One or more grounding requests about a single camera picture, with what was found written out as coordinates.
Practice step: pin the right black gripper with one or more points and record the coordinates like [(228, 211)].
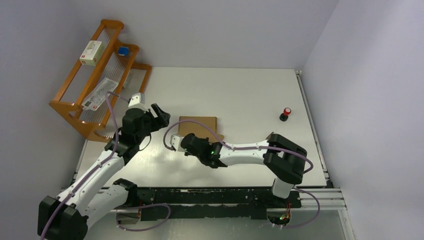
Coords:
[(204, 139)]

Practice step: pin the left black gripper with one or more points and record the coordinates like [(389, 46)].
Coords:
[(161, 120)]

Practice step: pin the brown cardboard box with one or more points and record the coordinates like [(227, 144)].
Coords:
[(199, 131)]

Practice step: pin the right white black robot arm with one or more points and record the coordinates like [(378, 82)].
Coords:
[(284, 158)]

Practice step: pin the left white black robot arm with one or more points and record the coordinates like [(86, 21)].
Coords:
[(69, 215)]

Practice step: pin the white green carton box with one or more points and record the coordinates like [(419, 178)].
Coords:
[(92, 53)]

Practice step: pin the orange wooden rack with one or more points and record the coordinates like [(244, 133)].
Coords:
[(82, 79)]

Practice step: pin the clear plastic bag package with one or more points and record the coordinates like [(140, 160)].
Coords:
[(98, 95)]

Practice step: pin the blue round object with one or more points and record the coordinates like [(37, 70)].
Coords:
[(123, 51)]

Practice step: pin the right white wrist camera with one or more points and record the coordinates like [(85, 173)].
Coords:
[(175, 141)]

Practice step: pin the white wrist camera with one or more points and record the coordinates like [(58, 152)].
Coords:
[(137, 101), (175, 141)]

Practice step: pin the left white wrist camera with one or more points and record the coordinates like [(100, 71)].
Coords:
[(137, 101)]

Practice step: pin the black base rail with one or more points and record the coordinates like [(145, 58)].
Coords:
[(209, 202)]

